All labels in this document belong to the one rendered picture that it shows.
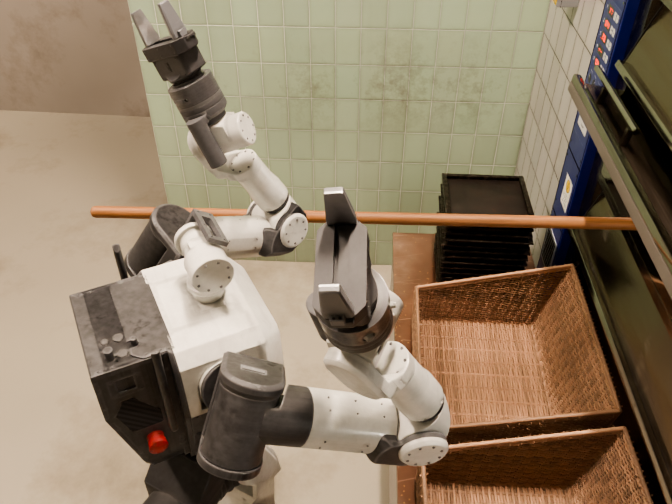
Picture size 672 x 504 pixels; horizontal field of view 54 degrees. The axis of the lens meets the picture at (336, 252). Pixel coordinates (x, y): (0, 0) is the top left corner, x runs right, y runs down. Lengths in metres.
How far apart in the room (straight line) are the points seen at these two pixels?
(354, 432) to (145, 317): 0.37
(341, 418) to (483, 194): 1.39
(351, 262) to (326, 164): 2.29
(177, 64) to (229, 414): 0.62
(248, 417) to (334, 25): 1.97
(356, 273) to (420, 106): 2.17
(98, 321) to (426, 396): 0.52
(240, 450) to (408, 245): 1.65
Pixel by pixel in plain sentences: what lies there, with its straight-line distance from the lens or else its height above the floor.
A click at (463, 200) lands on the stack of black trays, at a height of 0.90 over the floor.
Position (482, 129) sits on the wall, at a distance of 2.89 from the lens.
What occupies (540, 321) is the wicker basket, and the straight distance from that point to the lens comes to 2.20.
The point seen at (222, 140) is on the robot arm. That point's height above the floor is 1.52.
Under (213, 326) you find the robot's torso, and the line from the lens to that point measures 1.05.
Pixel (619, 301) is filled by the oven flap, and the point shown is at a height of 0.99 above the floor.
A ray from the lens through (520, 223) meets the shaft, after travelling 1.62.
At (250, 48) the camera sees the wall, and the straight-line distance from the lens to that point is 2.75.
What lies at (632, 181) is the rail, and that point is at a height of 1.43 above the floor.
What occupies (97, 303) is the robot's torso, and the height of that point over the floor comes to 1.39.
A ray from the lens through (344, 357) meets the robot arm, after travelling 0.82.
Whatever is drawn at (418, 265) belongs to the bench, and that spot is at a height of 0.58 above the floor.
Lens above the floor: 2.13
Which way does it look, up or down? 39 degrees down
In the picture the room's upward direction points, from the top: straight up
